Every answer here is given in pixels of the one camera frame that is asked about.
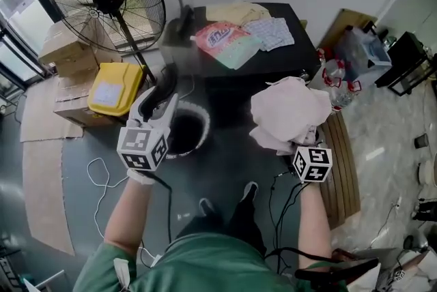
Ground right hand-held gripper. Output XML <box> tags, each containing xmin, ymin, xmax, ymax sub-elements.
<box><xmin>292</xmin><ymin>145</ymin><xmax>333</xmax><ymax>184</ymax></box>

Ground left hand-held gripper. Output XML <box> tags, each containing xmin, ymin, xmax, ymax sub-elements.
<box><xmin>116</xmin><ymin>66</ymin><xmax>180</xmax><ymax>172</ymax></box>

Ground white laundry basket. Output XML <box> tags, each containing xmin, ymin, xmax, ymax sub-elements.
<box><xmin>166</xmin><ymin>100</ymin><xmax>212</xmax><ymax>160</ymax></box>

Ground pink striped clothes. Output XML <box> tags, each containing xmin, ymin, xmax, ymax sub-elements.
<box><xmin>249</xmin><ymin>76</ymin><xmax>333</xmax><ymax>157</ymax></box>

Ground black washing machine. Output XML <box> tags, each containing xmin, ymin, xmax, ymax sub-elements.
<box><xmin>191</xmin><ymin>3</ymin><xmax>324</xmax><ymax>104</ymax></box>

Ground person's right forearm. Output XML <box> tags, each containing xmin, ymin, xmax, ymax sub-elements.
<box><xmin>297</xmin><ymin>181</ymin><xmax>333</xmax><ymax>266</ymax></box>

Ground person's left forearm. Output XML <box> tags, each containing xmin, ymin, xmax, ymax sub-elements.
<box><xmin>103</xmin><ymin>169</ymin><xmax>157</xmax><ymax>256</ymax></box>

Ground wooden slat board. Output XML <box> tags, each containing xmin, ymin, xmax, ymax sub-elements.
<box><xmin>318</xmin><ymin>111</ymin><xmax>362</xmax><ymax>231</ymax></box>

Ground yellow lid trash bin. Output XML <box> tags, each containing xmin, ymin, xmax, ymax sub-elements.
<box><xmin>86</xmin><ymin>61</ymin><xmax>147</xmax><ymax>121</ymax></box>

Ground person's right shoe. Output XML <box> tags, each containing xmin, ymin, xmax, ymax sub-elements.
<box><xmin>240</xmin><ymin>181</ymin><xmax>259</xmax><ymax>205</ymax></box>

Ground person's shoe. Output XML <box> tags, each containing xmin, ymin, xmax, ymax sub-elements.
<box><xmin>240</xmin><ymin>181</ymin><xmax>259</xmax><ymax>205</ymax></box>
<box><xmin>198</xmin><ymin>197</ymin><xmax>216</xmax><ymax>217</ymax></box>

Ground grey dustpan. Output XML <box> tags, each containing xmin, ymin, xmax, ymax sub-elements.
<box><xmin>163</xmin><ymin>3</ymin><xmax>196</xmax><ymax>46</ymax></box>

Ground pink detergent bag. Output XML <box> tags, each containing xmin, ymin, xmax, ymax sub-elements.
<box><xmin>194</xmin><ymin>20</ymin><xmax>264</xmax><ymax>71</ymax></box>

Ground pile of clear plastic bottles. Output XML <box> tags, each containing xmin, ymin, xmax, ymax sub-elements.
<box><xmin>317</xmin><ymin>46</ymin><xmax>363</xmax><ymax>113</ymax></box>

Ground person's black trousers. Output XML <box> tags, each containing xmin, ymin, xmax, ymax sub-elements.
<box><xmin>173</xmin><ymin>194</ymin><xmax>268</xmax><ymax>254</ymax></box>

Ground stack of flat cardboard boxes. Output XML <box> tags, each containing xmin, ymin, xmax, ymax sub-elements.
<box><xmin>38</xmin><ymin>22</ymin><xmax>100</xmax><ymax>78</ymax></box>

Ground beige cloth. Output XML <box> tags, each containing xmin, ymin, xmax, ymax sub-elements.
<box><xmin>205</xmin><ymin>0</ymin><xmax>272</xmax><ymax>27</ymax></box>

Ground person's left shoe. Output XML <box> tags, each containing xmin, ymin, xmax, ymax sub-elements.
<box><xmin>198</xmin><ymin>197</ymin><xmax>216</xmax><ymax>217</ymax></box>

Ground checked cloth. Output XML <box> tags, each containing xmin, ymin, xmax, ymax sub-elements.
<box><xmin>243</xmin><ymin>16</ymin><xmax>296</xmax><ymax>53</ymax></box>

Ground clear plastic bag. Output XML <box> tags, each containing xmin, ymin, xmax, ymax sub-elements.
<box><xmin>335</xmin><ymin>25</ymin><xmax>393</xmax><ymax>82</ymax></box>

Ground wide cardboard floor sheet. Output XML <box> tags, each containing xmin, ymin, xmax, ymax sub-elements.
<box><xmin>19</xmin><ymin>91</ymin><xmax>85</xmax><ymax>143</ymax></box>

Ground black metal stand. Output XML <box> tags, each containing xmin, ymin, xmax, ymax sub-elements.
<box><xmin>373</xmin><ymin>31</ymin><xmax>437</xmax><ymax>99</ymax></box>

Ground leaning wooden board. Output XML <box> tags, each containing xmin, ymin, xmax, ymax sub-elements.
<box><xmin>317</xmin><ymin>8</ymin><xmax>378</xmax><ymax>50</ymax></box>

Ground person's green shirt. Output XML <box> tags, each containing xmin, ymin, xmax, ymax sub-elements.
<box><xmin>72</xmin><ymin>232</ymin><xmax>346</xmax><ymax>292</ymax></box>

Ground long cardboard floor sheet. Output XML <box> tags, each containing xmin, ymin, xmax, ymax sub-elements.
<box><xmin>21</xmin><ymin>138</ymin><xmax>76</xmax><ymax>257</ymax></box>

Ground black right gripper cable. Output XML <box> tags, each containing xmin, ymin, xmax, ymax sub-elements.
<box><xmin>264</xmin><ymin>173</ymin><xmax>339</xmax><ymax>272</ymax></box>

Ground white floor cable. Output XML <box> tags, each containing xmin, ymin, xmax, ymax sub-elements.
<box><xmin>86</xmin><ymin>157</ymin><xmax>162</xmax><ymax>268</ymax></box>

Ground white shirt strap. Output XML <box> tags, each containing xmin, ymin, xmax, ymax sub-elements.
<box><xmin>113</xmin><ymin>257</ymin><xmax>132</xmax><ymax>289</ymax></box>

